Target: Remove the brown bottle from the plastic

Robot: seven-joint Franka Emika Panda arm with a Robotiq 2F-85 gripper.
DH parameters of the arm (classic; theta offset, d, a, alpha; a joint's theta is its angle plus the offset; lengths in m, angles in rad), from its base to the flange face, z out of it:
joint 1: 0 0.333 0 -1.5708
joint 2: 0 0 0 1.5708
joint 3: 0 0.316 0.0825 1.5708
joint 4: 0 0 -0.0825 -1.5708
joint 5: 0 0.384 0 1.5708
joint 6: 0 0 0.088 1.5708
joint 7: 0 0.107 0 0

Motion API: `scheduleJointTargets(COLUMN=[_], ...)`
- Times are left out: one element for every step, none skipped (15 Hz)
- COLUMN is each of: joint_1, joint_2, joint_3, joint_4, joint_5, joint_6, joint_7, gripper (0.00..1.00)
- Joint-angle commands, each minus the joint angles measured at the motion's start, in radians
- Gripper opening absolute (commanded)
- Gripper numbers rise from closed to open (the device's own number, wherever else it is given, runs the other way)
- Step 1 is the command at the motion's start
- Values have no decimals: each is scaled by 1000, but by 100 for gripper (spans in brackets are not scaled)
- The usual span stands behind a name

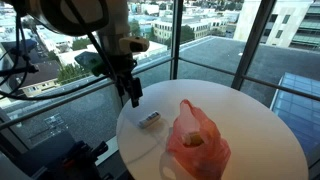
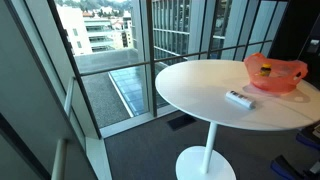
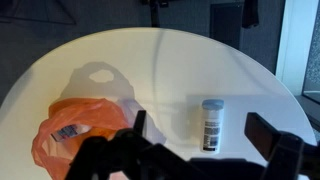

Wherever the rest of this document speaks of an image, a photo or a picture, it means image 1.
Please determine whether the white tube with barcode label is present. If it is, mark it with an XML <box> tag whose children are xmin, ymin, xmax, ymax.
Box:
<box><xmin>137</xmin><ymin>110</ymin><xmax>162</xmax><ymax>130</ymax></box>

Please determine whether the orange plastic bag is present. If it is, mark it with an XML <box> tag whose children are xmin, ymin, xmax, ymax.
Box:
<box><xmin>166</xmin><ymin>98</ymin><xmax>232</xmax><ymax>180</ymax></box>

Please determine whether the dark window rail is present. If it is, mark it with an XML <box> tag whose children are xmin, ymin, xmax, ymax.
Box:
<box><xmin>0</xmin><ymin>56</ymin><xmax>175</xmax><ymax>132</ymax></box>
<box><xmin>178</xmin><ymin>57</ymin><xmax>320</xmax><ymax>102</ymax></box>

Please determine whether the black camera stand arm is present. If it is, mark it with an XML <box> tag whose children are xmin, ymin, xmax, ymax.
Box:
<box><xmin>0</xmin><ymin>63</ymin><xmax>40</xmax><ymax>78</ymax></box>

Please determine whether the white concrete building outside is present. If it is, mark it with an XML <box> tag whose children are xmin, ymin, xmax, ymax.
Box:
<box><xmin>233</xmin><ymin>0</ymin><xmax>320</xmax><ymax>51</ymax></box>

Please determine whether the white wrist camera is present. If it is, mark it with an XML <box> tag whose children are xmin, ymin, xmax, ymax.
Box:
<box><xmin>118</xmin><ymin>35</ymin><xmax>150</xmax><ymax>54</ymax></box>

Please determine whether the dark window mullion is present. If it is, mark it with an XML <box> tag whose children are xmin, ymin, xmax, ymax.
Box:
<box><xmin>169</xmin><ymin>0</ymin><xmax>185</xmax><ymax>81</ymax></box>
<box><xmin>230</xmin><ymin>0</ymin><xmax>269</xmax><ymax>92</ymax></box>

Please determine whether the brown bottle with yellow cap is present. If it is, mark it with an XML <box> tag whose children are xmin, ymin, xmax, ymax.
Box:
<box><xmin>184</xmin><ymin>131</ymin><xmax>205</xmax><ymax>148</ymax></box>

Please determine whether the black equipment with blue parts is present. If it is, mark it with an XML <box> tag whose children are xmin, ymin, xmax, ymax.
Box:
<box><xmin>18</xmin><ymin>130</ymin><xmax>110</xmax><ymax>180</ymax></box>

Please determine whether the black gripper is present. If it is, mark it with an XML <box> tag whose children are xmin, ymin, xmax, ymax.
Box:
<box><xmin>109</xmin><ymin>54</ymin><xmax>144</xmax><ymax>108</ymax></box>

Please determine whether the blue glass roof outside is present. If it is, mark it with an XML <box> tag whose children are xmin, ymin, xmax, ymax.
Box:
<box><xmin>269</xmin><ymin>72</ymin><xmax>320</xmax><ymax>164</ymax></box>

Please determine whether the blue camera on stand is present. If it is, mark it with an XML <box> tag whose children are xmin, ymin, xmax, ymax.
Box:
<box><xmin>9</xmin><ymin>38</ymin><xmax>38</xmax><ymax>57</ymax></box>

